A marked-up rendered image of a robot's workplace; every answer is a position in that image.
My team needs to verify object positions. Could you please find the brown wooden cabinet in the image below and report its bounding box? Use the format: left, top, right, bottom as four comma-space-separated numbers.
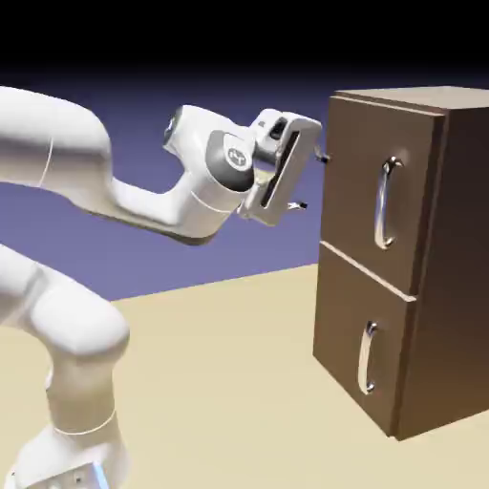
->
311, 86, 489, 443

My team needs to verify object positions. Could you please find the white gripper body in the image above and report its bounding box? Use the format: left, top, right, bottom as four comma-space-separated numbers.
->
237, 116, 323, 227

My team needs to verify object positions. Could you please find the brown wooden cabinet door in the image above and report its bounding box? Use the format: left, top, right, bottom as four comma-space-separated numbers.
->
319, 95, 447, 298
311, 242, 418, 438

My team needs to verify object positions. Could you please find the curved silver door handle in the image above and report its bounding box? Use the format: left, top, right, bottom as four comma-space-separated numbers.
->
373, 155, 405, 251
357, 320, 380, 396

